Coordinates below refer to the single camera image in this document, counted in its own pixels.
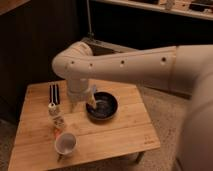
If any black bowl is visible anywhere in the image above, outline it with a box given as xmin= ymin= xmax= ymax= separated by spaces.
xmin=86 ymin=92 xmax=118 ymax=121

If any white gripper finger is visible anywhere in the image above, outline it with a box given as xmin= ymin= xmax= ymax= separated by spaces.
xmin=70 ymin=102 xmax=77 ymax=112
xmin=87 ymin=94 xmax=97 ymax=108

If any white cup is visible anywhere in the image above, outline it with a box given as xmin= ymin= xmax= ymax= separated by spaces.
xmin=54 ymin=132 xmax=76 ymax=156

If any background shelf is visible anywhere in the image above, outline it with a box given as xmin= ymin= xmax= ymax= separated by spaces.
xmin=94 ymin=0 xmax=213 ymax=21

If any wooden bench ledge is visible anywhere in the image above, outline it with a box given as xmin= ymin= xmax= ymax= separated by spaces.
xmin=82 ymin=37 xmax=134 ymax=56

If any metal pole stand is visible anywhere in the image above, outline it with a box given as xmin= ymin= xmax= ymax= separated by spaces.
xmin=86 ymin=0 xmax=94 ymax=41

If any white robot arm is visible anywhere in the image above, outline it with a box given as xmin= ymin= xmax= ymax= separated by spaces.
xmin=52 ymin=41 xmax=213 ymax=171

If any wooden table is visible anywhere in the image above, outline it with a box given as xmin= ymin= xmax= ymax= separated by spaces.
xmin=8 ymin=80 xmax=160 ymax=171

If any white sauce bottle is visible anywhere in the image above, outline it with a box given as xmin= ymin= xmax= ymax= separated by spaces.
xmin=48 ymin=103 xmax=66 ymax=131

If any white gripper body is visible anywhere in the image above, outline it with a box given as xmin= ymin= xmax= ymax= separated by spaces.
xmin=67 ymin=88 xmax=90 ymax=103

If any black chopstick left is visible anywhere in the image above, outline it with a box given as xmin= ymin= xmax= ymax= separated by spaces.
xmin=49 ymin=85 xmax=53 ymax=103

